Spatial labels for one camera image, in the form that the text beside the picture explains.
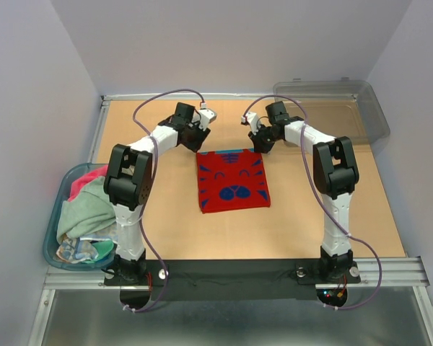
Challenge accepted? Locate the red blue cat towel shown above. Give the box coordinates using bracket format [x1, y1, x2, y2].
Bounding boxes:
[196, 148, 271, 213]

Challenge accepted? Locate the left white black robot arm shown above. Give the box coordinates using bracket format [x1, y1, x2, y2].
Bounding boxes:
[104, 102, 217, 286]

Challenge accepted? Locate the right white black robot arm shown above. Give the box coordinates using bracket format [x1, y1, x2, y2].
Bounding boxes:
[241, 101, 359, 281]

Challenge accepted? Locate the clear grey plastic bin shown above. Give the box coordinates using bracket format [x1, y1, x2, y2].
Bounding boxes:
[273, 79, 390, 145]

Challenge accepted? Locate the pink towel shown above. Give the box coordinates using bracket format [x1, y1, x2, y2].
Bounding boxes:
[68, 165, 108, 201]

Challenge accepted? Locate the mint green towel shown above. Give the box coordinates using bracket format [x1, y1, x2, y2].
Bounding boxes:
[56, 177, 115, 244]

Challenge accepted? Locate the patterned light blue towel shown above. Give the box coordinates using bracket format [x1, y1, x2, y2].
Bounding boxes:
[56, 223, 118, 264]

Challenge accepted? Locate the teal plastic laundry bin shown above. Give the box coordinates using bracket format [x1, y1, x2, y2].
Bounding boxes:
[43, 163, 115, 272]

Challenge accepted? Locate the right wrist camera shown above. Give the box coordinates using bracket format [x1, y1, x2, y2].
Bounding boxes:
[241, 111, 260, 133]

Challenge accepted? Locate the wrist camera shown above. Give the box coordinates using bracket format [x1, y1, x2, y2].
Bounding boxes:
[241, 111, 260, 133]
[197, 103, 217, 130]

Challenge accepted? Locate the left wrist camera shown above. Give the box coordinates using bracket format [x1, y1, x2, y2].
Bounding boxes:
[197, 103, 217, 130]

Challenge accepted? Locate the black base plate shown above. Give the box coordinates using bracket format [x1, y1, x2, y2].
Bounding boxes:
[104, 259, 361, 309]

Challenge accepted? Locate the aluminium front rail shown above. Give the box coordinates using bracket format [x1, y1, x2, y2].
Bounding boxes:
[43, 257, 429, 290]

